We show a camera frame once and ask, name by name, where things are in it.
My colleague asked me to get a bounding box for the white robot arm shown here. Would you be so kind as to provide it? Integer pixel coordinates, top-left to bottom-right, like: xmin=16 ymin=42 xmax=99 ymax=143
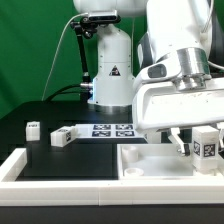
xmin=73 ymin=0 xmax=224 ymax=155

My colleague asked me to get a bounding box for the white cable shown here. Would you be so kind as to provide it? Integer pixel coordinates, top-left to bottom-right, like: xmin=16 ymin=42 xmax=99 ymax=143
xmin=41 ymin=12 xmax=90 ymax=102

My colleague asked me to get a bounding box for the white U-shaped fence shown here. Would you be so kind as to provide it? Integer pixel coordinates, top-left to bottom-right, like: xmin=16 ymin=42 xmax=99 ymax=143
xmin=0 ymin=148 xmax=224 ymax=206

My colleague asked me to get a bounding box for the black cable bundle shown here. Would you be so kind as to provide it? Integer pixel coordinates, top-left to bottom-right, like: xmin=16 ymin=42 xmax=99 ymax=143
xmin=45 ymin=83 xmax=84 ymax=102

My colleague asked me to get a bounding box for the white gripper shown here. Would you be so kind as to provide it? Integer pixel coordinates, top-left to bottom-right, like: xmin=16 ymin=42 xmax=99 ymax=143
xmin=132 ymin=78 xmax=224 ymax=156

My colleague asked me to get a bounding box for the grey rear camera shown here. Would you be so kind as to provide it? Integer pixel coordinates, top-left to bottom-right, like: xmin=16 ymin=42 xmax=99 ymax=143
xmin=88 ymin=10 xmax=120 ymax=23

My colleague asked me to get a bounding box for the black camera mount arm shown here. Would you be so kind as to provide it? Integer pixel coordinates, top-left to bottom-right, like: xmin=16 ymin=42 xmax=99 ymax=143
xmin=70 ymin=19 xmax=98 ymax=84

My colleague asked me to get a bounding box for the white square tabletop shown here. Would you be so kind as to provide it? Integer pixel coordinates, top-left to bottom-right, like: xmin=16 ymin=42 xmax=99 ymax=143
xmin=117 ymin=144 xmax=224 ymax=180

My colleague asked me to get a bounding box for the white fiducial tag sheet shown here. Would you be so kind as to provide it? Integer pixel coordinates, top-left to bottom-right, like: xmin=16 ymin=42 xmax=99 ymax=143
xmin=76 ymin=124 xmax=142 ymax=139

